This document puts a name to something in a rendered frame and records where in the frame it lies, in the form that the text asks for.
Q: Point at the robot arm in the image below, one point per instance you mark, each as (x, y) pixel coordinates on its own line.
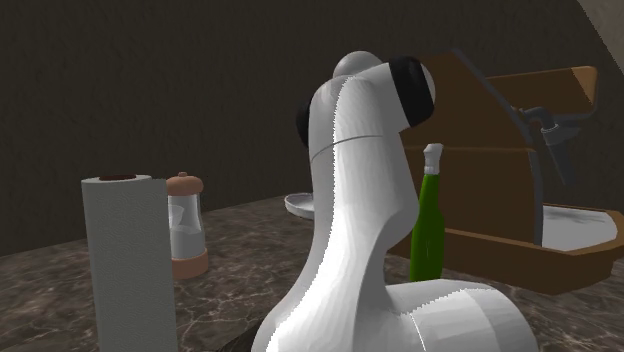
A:
(360, 204)

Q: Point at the white plate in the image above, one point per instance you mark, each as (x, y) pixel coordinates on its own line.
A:
(301, 204)

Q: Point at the green glass bottle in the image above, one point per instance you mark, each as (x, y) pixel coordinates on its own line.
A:
(427, 234)

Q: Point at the glass salt mill, tan caps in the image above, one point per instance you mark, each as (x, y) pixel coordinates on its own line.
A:
(187, 234)

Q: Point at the brown coffee machine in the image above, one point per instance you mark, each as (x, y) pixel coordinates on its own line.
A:
(482, 195)

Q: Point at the white paper towel roll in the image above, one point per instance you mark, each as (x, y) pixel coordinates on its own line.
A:
(129, 263)

